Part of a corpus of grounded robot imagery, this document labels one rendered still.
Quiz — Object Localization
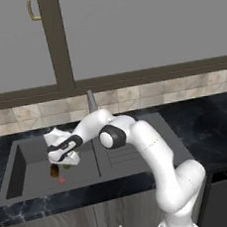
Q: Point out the brass cupboard handle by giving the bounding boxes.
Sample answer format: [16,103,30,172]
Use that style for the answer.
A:
[26,0,42,23]

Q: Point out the wide grey upper cupboard door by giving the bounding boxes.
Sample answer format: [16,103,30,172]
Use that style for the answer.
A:
[57,0,227,83]

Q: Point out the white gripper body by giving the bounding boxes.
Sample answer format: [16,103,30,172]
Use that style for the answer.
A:
[48,148,82,169]

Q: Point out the brown cupboard frame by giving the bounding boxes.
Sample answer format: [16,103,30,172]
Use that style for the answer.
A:
[0,0,227,111]

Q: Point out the brown potato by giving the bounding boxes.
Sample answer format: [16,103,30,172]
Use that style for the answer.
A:
[49,163,60,179]

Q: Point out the dark grey sink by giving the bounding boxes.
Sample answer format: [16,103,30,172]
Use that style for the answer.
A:
[0,107,198,208]

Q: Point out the grey sink faucet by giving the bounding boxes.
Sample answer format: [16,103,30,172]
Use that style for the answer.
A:
[85,87,100,114]

